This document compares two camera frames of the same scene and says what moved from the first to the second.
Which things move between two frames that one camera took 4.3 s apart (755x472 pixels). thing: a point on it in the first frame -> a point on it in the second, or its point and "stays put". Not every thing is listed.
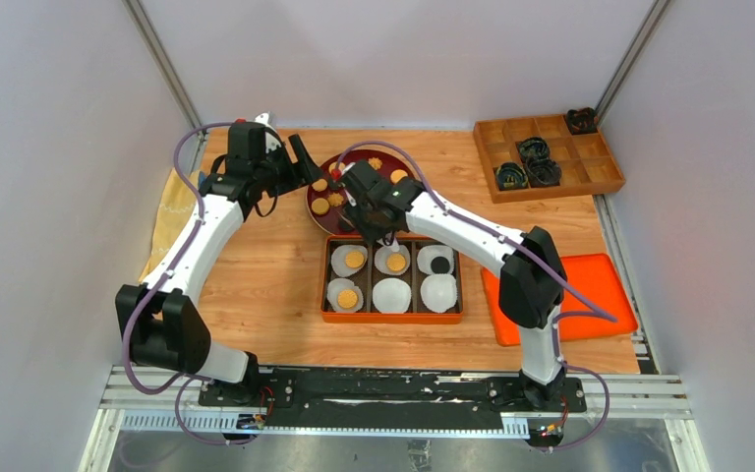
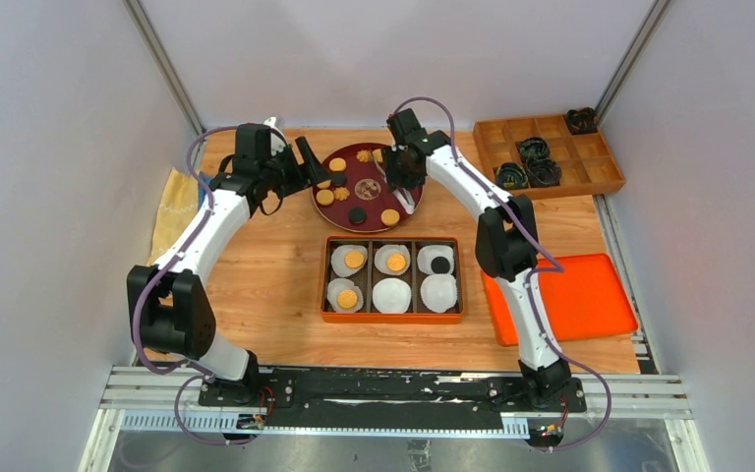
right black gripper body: [368, 226] -> [398, 169]
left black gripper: [298, 173] stays put
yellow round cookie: [354, 260] stays put
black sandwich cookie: [439, 265] stays put
